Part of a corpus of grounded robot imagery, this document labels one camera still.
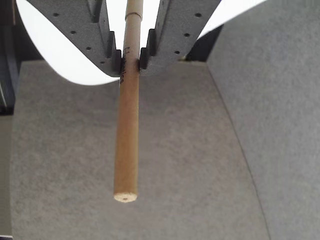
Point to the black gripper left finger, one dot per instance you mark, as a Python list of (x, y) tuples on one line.
[(85, 27)]

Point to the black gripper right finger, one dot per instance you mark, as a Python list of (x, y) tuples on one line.
[(175, 32)]

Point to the beige wooden pen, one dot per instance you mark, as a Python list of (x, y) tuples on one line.
[(127, 137)]

